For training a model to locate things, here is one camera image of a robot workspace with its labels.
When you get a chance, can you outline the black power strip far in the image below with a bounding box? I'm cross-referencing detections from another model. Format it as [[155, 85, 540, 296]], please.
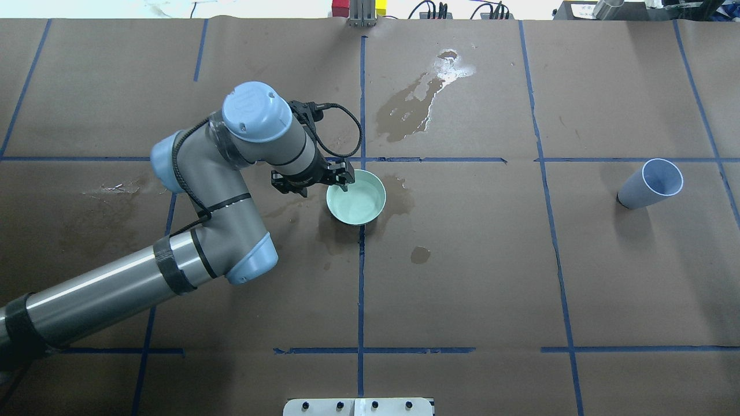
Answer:
[[469, 1, 514, 20]]

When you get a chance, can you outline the mint green bowl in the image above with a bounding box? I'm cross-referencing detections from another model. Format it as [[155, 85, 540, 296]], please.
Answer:
[[325, 169, 387, 226]]

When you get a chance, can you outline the aluminium frame post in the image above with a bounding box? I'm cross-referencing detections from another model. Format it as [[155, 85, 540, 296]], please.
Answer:
[[347, 0, 378, 27]]

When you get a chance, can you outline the black power strip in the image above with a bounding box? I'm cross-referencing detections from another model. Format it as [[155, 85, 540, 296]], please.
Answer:
[[407, 1, 454, 20], [469, 1, 514, 20]]

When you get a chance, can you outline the yellow block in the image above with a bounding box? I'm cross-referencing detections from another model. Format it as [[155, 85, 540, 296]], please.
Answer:
[[375, 0, 388, 16]]

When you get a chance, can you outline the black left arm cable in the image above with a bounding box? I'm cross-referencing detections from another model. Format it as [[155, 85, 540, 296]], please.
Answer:
[[171, 102, 364, 232]]

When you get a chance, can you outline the red block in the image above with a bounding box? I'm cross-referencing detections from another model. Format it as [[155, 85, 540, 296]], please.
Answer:
[[331, 0, 350, 18]]

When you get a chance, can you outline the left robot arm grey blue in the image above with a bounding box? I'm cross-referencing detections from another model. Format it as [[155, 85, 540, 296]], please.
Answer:
[[2, 81, 365, 373]]

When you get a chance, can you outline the white mounting plate with bolts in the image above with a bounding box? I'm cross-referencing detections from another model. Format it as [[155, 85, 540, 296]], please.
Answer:
[[282, 397, 436, 415]]

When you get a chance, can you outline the steel cylinder cup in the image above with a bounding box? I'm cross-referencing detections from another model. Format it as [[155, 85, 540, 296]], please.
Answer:
[[592, 0, 626, 21]]

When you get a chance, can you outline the black power strip near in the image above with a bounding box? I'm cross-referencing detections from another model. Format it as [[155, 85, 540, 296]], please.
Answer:
[[407, 1, 454, 20]]

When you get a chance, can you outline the blue grey paper cup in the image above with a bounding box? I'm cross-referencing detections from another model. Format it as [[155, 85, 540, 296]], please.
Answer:
[[616, 158, 685, 210]]

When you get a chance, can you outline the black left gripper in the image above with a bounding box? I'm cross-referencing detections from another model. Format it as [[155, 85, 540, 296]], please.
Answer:
[[271, 161, 355, 198]]

